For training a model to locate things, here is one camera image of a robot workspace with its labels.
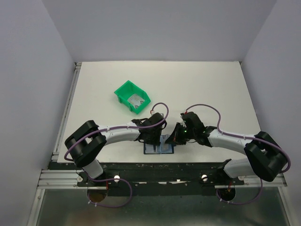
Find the blue leather card holder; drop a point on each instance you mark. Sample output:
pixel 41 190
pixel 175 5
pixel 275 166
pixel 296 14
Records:
pixel 158 148

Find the green plastic bin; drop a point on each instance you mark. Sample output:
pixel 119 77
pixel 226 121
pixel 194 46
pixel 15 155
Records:
pixel 128 89

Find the aluminium front frame rail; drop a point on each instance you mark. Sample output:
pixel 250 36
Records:
pixel 57 199

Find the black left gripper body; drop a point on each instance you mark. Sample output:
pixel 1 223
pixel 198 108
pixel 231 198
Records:
pixel 154 138

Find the aluminium table edge rail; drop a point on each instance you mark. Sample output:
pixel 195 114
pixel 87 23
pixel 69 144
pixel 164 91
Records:
pixel 59 139

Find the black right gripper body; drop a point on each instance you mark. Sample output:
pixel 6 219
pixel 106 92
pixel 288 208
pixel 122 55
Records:
pixel 182 133

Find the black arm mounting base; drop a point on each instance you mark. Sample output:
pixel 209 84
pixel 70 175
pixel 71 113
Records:
pixel 159 179

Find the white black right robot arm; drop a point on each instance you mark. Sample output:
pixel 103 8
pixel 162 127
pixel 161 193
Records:
pixel 263 155

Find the grey striped credit card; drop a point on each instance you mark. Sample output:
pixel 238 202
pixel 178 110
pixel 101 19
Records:
pixel 151 149

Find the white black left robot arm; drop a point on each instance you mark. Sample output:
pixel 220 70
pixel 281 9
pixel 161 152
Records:
pixel 87 141

